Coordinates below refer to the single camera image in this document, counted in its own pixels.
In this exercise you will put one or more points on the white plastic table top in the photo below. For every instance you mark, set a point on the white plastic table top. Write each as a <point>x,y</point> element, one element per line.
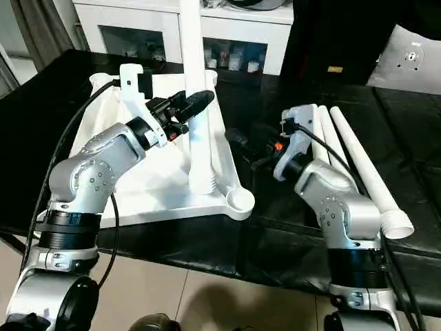
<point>165,172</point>

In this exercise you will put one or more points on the white plastic table leg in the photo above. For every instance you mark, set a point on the white plastic table leg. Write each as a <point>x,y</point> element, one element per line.
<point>317,151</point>
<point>365,172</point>
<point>193,41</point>
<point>324,120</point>

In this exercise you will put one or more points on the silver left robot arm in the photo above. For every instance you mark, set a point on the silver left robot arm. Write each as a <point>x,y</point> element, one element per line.
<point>86,172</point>

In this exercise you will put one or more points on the small white cup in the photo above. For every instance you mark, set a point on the small white cup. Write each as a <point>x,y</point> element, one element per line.
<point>212,63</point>
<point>254,67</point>

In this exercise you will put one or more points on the black work mat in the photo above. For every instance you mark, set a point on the black work mat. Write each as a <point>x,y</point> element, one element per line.
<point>275,207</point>

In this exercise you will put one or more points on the tall white jar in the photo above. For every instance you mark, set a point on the tall white jar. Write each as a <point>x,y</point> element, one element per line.
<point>235,62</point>

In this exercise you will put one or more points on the white glass-door cabinet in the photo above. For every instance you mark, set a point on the white glass-door cabinet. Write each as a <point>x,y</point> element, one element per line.
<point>155,17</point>

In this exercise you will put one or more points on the dark crumpled cloth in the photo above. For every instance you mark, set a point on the dark crumpled cloth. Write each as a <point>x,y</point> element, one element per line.
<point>213,3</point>

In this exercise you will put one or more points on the small yellow label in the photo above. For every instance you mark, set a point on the small yellow label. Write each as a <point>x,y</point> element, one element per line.
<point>335,69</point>

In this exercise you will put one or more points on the black tall furniture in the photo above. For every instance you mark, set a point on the black tall furniture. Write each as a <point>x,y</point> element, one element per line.
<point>327,34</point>

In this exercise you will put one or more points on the grey printed cushion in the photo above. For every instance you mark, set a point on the grey printed cushion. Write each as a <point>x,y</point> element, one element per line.
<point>389,72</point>

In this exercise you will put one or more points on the grey curtain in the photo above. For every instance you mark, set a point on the grey curtain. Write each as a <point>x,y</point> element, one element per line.
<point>41,27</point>

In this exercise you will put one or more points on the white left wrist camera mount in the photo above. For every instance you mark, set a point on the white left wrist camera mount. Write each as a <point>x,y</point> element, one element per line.
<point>132,96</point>

